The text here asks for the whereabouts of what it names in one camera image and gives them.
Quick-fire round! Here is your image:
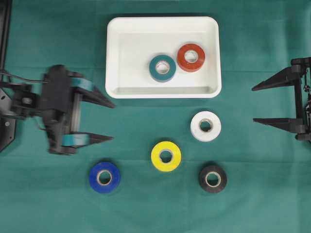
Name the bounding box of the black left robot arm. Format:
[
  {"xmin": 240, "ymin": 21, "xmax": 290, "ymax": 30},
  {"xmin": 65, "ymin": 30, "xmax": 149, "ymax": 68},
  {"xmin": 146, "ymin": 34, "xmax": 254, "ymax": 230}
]
[{"xmin": 0, "ymin": 0, "xmax": 115, "ymax": 155}]

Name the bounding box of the yellow tape roll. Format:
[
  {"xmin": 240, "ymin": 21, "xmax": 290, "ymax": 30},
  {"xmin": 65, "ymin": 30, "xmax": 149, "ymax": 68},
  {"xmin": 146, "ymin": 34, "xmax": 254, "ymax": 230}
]
[{"xmin": 151, "ymin": 141, "xmax": 182, "ymax": 172}]

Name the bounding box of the black tape roll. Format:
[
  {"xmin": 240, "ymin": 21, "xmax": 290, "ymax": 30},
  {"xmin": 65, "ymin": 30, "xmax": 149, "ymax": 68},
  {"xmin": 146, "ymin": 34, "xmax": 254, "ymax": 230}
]
[{"xmin": 199, "ymin": 165, "xmax": 227, "ymax": 194}]

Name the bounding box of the blue tape roll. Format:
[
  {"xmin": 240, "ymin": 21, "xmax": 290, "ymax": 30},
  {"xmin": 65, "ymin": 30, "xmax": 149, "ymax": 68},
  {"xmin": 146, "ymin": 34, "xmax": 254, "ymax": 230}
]
[{"xmin": 89, "ymin": 162, "xmax": 121, "ymax": 194}]

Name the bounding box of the green tape roll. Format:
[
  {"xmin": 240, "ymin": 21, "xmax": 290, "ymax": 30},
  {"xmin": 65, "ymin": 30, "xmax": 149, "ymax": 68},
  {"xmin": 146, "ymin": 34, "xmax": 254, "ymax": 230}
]
[{"xmin": 149, "ymin": 54, "xmax": 176, "ymax": 83}]

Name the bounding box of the red tape roll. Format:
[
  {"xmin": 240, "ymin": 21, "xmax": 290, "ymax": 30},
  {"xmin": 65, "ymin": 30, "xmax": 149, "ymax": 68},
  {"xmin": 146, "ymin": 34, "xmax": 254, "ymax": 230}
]
[{"xmin": 177, "ymin": 43, "xmax": 206, "ymax": 72}]

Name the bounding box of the white tape roll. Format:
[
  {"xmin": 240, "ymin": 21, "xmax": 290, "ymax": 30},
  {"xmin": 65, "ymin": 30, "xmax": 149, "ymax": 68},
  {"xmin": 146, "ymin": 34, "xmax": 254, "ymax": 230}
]
[{"xmin": 190, "ymin": 111, "xmax": 222, "ymax": 142}]

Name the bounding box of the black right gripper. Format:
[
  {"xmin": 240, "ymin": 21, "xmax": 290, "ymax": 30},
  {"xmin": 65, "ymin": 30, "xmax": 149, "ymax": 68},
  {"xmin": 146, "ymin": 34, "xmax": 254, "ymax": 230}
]
[{"xmin": 251, "ymin": 57, "xmax": 311, "ymax": 141}]

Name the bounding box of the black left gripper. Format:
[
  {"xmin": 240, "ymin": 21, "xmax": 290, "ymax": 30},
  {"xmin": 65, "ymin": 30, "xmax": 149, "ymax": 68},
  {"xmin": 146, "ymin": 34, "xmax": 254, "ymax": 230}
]
[{"xmin": 40, "ymin": 65, "xmax": 115, "ymax": 155}]

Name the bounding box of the white plastic case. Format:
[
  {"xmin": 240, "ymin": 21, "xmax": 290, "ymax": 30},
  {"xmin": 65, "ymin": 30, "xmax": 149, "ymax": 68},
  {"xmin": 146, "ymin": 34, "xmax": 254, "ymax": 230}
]
[{"xmin": 105, "ymin": 17, "xmax": 222, "ymax": 99}]

